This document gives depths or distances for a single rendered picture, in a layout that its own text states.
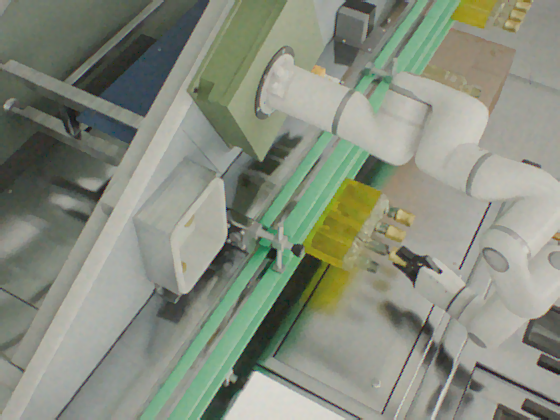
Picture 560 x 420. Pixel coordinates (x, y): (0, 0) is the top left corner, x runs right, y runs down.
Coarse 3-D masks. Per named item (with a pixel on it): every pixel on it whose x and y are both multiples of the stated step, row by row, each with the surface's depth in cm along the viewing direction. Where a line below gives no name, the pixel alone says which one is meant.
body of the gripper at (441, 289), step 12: (420, 276) 157; (432, 276) 154; (444, 276) 153; (456, 276) 154; (420, 288) 160; (432, 288) 156; (444, 288) 153; (456, 288) 152; (432, 300) 159; (444, 300) 155
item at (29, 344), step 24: (0, 0) 150; (216, 0) 139; (192, 48) 137; (168, 96) 136; (144, 120) 135; (144, 144) 134; (120, 168) 133; (96, 216) 132; (96, 240) 130; (72, 264) 130; (48, 312) 128; (24, 336) 128; (0, 360) 127; (24, 360) 127
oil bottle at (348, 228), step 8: (320, 216) 166; (328, 216) 166; (336, 216) 166; (344, 216) 166; (320, 224) 165; (328, 224) 164; (336, 224) 164; (344, 224) 164; (352, 224) 165; (360, 224) 165; (336, 232) 163; (344, 232) 163; (352, 232) 163; (360, 232) 163; (368, 232) 164; (352, 240) 162; (360, 240) 162; (368, 240) 163; (360, 248) 164
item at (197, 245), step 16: (208, 192) 130; (192, 208) 128; (208, 208) 143; (224, 208) 141; (192, 224) 148; (208, 224) 148; (224, 224) 145; (176, 240) 126; (192, 240) 149; (208, 240) 149; (224, 240) 149; (176, 256) 129; (192, 256) 146; (208, 256) 147; (176, 272) 134; (192, 272) 144
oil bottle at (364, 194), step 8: (344, 184) 172; (352, 184) 172; (360, 184) 172; (344, 192) 171; (352, 192) 171; (360, 192) 171; (368, 192) 171; (376, 192) 171; (360, 200) 169; (368, 200) 169; (376, 200) 169; (384, 200) 169; (376, 208) 168; (384, 208) 169
